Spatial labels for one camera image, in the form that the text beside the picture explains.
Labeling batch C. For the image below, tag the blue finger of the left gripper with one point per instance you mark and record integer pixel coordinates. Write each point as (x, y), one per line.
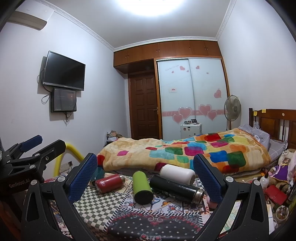
(48, 150)
(31, 143)

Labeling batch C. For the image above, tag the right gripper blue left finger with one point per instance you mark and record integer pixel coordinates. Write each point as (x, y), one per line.
(39, 222)

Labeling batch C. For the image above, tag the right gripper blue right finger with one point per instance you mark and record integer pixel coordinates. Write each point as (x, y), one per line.
(251, 221)

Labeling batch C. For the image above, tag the red thermos bottle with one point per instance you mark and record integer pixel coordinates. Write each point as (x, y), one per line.
(109, 183)

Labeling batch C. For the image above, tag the dark teal faceted cup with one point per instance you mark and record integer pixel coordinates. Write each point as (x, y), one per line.
(98, 174)

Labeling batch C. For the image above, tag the yellow foam tube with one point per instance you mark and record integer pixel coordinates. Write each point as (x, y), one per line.
(70, 151)

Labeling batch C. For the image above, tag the patterned checkered bed sheet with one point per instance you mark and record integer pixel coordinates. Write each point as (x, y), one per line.
(116, 215)

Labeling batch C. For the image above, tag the colourful patchwork blanket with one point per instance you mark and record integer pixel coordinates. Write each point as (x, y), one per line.
(230, 151)

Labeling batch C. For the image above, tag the pile of clothes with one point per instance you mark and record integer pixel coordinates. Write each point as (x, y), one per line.
(113, 136)

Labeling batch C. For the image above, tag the grey pillow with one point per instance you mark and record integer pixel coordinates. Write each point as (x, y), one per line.
(275, 148)

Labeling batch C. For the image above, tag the black thermos bottle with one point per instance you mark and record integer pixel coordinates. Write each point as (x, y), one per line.
(179, 191)

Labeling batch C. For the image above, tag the green bottle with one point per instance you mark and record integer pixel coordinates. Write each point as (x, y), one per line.
(142, 192)

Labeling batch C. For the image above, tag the white bottle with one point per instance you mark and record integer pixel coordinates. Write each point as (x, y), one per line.
(178, 174)

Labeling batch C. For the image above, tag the wooden bed headboard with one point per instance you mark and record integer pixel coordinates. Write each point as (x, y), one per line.
(278, 123)

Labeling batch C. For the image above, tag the white box appliance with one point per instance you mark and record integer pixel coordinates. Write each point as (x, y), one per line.
(190, 128)

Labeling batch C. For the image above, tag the brown wooden door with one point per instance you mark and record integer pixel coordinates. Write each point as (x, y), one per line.
(143, 106)

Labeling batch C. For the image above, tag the standing electric fan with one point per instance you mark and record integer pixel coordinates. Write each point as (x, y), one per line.
(232, 109)

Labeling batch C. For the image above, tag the white air conditioner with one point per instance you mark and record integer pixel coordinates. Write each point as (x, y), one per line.
(32, 14)

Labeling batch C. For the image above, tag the wardrobe with heart stickers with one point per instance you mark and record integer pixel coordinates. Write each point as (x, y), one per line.
(191, 82)

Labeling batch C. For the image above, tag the ceiling lamp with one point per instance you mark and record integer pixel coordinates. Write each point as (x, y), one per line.
(149, 8)

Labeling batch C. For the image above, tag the wall power socket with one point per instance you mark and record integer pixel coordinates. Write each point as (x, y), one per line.
(66, 167)

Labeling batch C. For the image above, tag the small wall mounted monitor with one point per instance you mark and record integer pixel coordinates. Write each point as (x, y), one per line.
(63, 101)

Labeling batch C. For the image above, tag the wall mounted black television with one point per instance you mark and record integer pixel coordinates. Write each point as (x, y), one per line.
(62, 71)

